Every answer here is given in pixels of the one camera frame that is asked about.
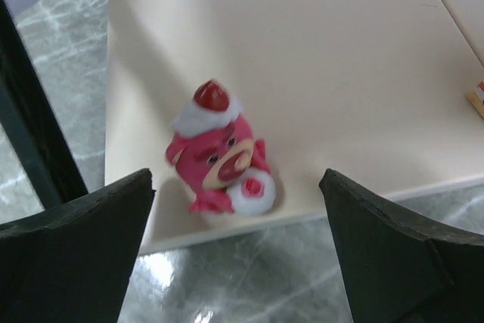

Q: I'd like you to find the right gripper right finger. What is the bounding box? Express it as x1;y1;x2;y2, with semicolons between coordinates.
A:
319;169;483;322

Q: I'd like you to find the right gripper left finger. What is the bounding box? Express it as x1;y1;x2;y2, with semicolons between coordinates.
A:
1;169;155;322

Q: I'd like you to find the red white fish toy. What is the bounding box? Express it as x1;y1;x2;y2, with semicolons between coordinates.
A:
165;79;277;216

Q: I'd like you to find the strawberry cake toy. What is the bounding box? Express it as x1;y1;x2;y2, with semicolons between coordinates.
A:
466;82;484;118

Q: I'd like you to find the beige three-tier shelf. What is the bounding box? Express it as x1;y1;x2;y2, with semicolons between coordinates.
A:
104;0;483;255

